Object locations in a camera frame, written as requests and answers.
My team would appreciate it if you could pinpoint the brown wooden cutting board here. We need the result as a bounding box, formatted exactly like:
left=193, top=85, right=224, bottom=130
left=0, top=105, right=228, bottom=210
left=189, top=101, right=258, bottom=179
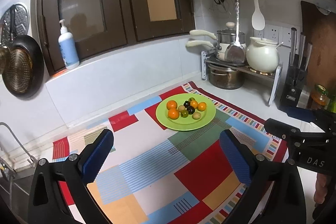
left=301, top=1, right=336, bottom=94

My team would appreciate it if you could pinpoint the round metal steamer rack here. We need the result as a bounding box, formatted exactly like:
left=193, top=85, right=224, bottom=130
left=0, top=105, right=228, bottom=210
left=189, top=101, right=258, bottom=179
left=1, top=3, right=29, bottom=46

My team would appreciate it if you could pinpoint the brass strainer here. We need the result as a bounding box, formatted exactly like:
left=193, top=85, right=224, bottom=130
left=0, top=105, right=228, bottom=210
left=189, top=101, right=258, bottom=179
left=0, top=24, right=12, bottom=76

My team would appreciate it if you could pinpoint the white rice paddle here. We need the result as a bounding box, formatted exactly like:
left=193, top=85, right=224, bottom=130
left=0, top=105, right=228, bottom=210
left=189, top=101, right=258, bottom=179
left=251, top=0, right=265, bottom=31

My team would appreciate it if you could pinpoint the green yellow plum front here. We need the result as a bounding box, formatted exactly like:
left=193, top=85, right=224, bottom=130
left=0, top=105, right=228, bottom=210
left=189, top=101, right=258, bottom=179
left=180, top=110, right=189, bottom=118

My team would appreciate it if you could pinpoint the black frying pan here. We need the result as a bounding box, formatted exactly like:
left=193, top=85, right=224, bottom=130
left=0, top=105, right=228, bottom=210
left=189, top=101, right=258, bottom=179
left=2, top=7, right=45, bottom=99

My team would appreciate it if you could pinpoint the steel lidded pot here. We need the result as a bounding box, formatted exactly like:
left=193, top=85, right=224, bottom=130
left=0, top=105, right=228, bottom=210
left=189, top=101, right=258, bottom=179
left=217, top=22, right=236, bottom=44

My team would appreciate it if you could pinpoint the white blue soap bottle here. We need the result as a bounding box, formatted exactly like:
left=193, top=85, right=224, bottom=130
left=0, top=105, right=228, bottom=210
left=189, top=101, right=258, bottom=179
left=58, top=19, right=80, bottom=70

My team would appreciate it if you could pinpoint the steel sink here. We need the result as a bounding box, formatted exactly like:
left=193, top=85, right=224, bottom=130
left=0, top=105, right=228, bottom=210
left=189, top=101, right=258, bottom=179
left=1, top=167, right=35, bottom=223

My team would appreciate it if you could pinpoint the white shelf rack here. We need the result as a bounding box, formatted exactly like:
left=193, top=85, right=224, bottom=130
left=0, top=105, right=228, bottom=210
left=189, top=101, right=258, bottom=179
left=201, top=50, right=282, bottom=106

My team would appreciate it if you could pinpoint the green glass bottle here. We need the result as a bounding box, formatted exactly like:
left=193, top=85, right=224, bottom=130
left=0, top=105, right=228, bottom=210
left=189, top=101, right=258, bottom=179
left=325, top=94, right=336, bottom=113

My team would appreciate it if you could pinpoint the white ceramic pot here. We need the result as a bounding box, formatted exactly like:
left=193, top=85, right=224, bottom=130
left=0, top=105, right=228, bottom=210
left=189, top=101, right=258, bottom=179
left=246, top=37, right=282, bottom=73

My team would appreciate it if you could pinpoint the brown longan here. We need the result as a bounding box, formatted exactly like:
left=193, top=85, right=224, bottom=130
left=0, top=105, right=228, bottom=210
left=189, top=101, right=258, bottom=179
left=193, top=112, right=201, bottom=120
left=178, top=105, right=186, bottom=112

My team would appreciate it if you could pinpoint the steel cooking pot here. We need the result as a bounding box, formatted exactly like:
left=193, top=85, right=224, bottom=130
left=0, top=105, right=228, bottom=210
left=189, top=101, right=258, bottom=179
left=209, top=67, right=245, bottom=90

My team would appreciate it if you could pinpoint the black knife block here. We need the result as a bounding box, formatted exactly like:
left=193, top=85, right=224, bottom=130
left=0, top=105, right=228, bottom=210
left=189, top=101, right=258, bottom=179
left=279, top=27, right=313, bottom=113

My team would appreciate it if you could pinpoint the dark purple plum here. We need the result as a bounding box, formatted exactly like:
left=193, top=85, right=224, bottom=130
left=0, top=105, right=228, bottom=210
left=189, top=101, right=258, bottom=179
left=186, top=106, right=195, bottom=115

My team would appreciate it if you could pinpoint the green plate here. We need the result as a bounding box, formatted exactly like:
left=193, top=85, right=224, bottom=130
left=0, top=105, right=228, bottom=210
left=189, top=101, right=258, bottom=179
left=155, top=93, right=216, bottom=131

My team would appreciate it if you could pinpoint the colourful patterned table mat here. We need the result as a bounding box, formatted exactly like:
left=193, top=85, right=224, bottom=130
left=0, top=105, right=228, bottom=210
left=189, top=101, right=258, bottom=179
left=52, top=83, right=286, bottom=223

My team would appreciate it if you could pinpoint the large orange front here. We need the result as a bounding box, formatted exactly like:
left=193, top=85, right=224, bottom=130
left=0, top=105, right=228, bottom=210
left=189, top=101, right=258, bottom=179
left=190, top=100, right=198, bottom=109

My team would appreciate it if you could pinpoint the chrome kitchen faucet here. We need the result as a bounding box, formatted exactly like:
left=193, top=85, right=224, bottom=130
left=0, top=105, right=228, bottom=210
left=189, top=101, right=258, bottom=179
left=0, top=122, right=39, bottom=188

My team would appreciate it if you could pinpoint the cream handled saucepan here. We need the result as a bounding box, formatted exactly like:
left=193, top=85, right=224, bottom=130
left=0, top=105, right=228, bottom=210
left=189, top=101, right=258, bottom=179
left=186, top=30, right=229, bottom=61

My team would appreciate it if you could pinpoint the dark brown window frame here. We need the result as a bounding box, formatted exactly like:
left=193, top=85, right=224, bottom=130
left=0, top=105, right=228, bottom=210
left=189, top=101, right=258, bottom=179
left=36, top=0, right=195, bottom=75

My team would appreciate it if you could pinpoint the small orange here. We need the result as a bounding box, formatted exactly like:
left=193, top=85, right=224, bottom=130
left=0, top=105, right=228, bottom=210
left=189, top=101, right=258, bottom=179
left=166, top=100, right=178, bottom=110

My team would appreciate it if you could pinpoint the person right hand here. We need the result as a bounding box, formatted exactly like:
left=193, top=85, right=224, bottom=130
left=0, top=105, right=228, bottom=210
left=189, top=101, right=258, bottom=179
left=314, top=173, right=331, bottom=205

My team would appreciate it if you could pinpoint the orange lidded jar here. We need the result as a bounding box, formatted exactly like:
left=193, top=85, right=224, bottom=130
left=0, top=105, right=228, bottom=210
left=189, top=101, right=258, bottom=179
left=310, top=84, right=328, bottom=109

